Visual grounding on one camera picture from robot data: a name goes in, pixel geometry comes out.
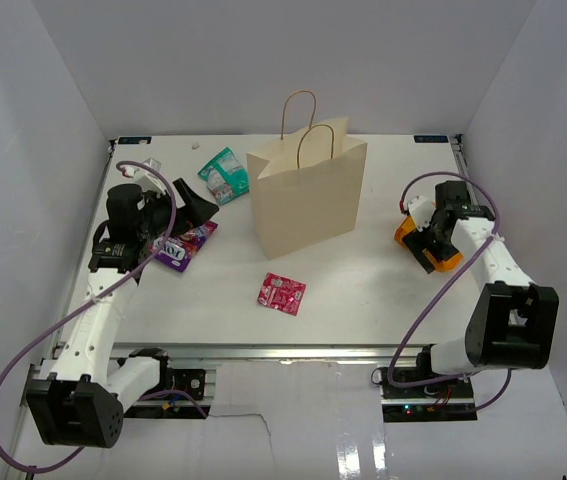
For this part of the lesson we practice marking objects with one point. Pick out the orange gummy snack bag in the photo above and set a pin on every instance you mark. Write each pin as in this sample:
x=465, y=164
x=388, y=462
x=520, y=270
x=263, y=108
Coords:
x=445, y=265

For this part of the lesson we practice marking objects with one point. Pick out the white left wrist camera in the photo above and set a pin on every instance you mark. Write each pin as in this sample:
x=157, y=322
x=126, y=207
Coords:
x=146, y=180

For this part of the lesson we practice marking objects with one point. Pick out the aluminium front frame rail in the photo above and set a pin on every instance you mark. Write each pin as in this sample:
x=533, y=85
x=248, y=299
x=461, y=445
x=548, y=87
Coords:
x=263, y=352

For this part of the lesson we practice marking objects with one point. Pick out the left XDOF label sticker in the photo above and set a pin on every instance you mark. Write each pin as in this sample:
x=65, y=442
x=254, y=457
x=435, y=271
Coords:
x=134, y=140

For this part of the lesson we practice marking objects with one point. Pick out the teal snack packet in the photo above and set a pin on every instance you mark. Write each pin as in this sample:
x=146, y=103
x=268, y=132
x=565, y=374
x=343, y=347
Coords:
x=225, y=177

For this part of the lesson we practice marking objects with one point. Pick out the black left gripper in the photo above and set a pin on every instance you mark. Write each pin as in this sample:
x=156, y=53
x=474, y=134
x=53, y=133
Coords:
x=196, y=208

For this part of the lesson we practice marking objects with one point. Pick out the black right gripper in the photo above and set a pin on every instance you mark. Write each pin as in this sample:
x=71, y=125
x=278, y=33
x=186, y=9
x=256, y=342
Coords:
x=417, y=241

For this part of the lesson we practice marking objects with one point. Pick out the purple Fox's candy bag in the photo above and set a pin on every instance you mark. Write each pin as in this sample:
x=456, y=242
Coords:
x=178, y=252

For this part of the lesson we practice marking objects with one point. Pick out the right XDOF label sticker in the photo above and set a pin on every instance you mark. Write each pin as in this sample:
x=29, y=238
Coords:
x=431, y=139

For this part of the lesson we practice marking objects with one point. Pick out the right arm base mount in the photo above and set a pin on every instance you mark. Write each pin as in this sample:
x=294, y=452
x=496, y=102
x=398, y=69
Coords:
x=442, y=402

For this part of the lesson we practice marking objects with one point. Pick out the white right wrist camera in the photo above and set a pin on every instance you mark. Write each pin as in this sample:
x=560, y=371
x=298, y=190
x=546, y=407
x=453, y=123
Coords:
x=419, y=213

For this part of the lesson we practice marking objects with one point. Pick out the xdof label sticker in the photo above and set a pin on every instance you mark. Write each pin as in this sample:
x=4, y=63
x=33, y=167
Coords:
x=134, y=140
x=431, y=139

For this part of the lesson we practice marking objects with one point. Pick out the beige paper bag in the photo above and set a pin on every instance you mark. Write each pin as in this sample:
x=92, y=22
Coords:
x=305, y=186

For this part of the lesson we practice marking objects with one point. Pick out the red snack packet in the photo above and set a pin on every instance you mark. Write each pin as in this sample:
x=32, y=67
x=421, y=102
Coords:
x=281, y=294

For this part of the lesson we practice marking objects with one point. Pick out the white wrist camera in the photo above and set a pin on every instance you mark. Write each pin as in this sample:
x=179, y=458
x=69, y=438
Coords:
x=419, y=213
x=146, y=180

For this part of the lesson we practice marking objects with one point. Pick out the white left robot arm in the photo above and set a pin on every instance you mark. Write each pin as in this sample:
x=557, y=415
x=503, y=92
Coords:
x=81, y=403

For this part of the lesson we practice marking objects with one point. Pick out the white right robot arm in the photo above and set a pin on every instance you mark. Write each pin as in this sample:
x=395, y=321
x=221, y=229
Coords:
x=513, y=323

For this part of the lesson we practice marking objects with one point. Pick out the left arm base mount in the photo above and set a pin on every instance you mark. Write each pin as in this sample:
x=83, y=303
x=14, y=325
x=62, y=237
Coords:
x=169, y=406

